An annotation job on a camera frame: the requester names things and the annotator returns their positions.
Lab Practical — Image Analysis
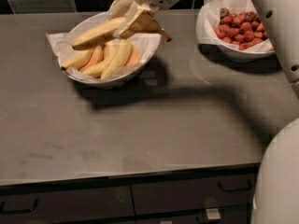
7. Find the black drawer handle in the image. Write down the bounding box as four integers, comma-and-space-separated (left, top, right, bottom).
218, 179, 252, 193
0, 196, 38, 215

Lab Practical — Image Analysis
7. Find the dark drawer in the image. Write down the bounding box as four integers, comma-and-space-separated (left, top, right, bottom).
0, 186, 134, 224
132, 175, 255, 215

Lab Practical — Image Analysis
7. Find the white paper liner in strawberry bowl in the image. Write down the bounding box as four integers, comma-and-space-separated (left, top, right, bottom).
195, 0, 277, 53

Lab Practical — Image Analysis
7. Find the white paper liner in banana bowl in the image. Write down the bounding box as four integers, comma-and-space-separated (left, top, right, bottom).
45, 10, 163, 82

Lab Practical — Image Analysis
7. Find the right black drawer handle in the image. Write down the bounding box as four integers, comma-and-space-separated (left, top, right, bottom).
218, 179, 252, 193

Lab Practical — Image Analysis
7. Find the right dark drawer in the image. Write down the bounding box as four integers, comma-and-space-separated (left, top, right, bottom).
132, 175, 255, 215

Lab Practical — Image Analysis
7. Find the pile of red strawberries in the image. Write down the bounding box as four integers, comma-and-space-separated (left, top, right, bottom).
213, 7, 268, 51

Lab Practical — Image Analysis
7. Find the white banana bowl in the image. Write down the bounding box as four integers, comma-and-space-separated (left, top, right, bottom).
57, 10, 163, 90

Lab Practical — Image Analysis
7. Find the left dark drawer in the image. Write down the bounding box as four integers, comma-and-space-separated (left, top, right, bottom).
0, 186, 134, 224

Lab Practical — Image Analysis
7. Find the left black drawer handle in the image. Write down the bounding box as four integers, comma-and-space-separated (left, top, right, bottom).
0, 196, 38, 215

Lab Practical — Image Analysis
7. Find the yellow banana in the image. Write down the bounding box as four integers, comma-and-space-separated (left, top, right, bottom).
61, 49, 93, 71
101, 39, 132, 79
72, 17, 172, 50
81, 41, 117, 77

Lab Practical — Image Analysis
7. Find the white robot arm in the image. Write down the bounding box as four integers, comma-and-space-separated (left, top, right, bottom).
108, 0, 299, 224

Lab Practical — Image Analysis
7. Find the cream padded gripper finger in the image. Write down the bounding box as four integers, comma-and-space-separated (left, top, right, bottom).
113, 1, 164, 41
107, 0, 136, 20

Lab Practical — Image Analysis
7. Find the lower drawer with metal latch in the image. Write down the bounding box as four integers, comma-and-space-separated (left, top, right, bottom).
135, 204, 251, 224

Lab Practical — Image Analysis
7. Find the pinkish banana in bowl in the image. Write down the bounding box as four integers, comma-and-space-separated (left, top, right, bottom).
79, 46, 104, 72

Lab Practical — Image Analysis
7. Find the orange-tinted banana at back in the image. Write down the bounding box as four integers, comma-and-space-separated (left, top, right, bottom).
125, 45, 139, 65

